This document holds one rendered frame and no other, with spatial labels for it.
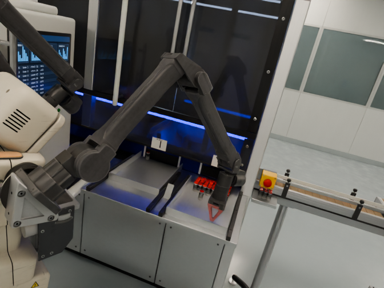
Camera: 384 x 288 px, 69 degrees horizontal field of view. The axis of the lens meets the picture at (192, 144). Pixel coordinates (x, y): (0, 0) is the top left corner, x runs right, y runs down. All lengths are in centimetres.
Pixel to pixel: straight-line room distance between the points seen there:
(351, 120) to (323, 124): 50
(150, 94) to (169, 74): 8
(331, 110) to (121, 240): 498
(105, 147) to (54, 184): 14
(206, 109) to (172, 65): 20
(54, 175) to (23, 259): 36
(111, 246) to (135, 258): 18
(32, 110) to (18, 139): 8
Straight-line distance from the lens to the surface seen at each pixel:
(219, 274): 180
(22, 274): 103
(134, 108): 74
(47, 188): 70
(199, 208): 128
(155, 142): 151
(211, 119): 92
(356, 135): 629
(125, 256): 198
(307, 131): 613
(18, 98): 77
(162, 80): 78
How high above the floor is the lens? 157
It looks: 20 degrees down
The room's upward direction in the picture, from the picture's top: 12 degrees clockwise
